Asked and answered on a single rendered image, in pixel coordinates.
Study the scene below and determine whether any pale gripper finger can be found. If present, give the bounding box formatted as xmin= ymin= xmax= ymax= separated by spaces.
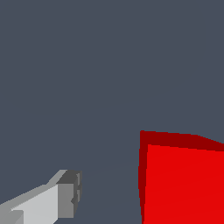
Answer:
xmin=0 ymin=169 xmax=83 ymax=224

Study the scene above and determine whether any red cube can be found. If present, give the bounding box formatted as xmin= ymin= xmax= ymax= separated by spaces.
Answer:
xmin=137 ymin=129 xmax=224 ymax=224

